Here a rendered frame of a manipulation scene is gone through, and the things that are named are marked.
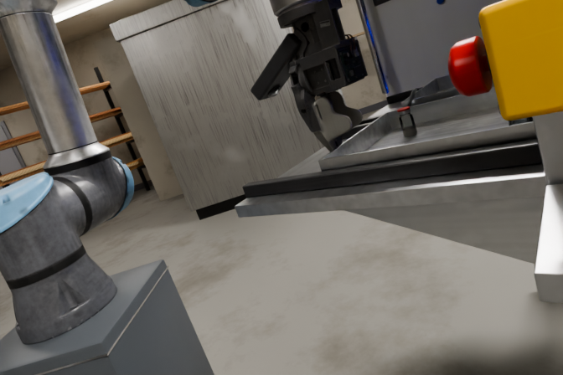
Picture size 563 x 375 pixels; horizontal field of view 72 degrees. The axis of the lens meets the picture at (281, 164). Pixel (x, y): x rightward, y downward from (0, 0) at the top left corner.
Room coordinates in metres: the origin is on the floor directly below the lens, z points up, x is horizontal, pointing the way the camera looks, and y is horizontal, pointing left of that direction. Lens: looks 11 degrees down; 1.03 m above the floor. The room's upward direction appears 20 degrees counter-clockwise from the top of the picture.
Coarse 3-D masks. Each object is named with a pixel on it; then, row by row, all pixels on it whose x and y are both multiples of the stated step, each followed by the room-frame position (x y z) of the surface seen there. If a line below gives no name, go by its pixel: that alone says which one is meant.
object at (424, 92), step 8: (432, 80) 0.95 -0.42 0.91; (440, 80) 0.96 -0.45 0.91; (448, 80) 0.95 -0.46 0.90; (424, 88) 0.89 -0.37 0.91; (432, 88) 0.93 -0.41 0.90; (440, 88) 0.97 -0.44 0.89; (448, 88) 0.95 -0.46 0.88; (416, 96) 0.84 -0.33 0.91; (424, 96) 0.75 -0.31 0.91; (432, 96) 0.74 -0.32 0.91; (440, 96) 0.73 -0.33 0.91; (448, 96) 0.72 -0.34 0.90; (416, 104) 0.76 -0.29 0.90
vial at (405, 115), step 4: (400, 112) 0.61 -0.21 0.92; (404, 112) 0.61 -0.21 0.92; (408, 112) 0.61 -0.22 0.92; (400, 116) 0.61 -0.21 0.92; (404, 116) 0.61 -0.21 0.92; (408, 116) 0.61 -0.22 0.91; (412, 116) 0.61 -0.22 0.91; (400, 120) 0.61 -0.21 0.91; (404, 120) 0.61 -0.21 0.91; (408, 120) 0.61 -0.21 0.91; (412, 120) 0.61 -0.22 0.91; (400, 124) 0.62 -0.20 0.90; (404, 124) 0.61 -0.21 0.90; (408, 124) 0.61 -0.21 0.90; (412, 124) 0.61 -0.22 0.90; (404, 128) 0.61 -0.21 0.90; (408, 128) 0.61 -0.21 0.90; (412, 128) 0.61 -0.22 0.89; (404, 132) 0.61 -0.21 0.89; (408, 132) 0.61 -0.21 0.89; (412, 132) 0.61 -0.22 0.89; (416, 132) 0.61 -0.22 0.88
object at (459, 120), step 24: (456, 96) 0.63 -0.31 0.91; (480, 96) 0.61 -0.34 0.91; (384, 120) 0.70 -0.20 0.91; (432, 120) 0.66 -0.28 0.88; (456, 120) 0.61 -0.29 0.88; (480, 120) 0.56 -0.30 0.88; (504, 120) 0.51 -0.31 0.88; (360, 144) 0.61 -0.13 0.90; (384, 144) 0.62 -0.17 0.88; (408, 144) 0.44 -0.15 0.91; (432, 144) 0.42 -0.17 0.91; (456, 144) 0.40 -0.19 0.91; (480, 144) 0.39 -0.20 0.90; (336, 168) 0.50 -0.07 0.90
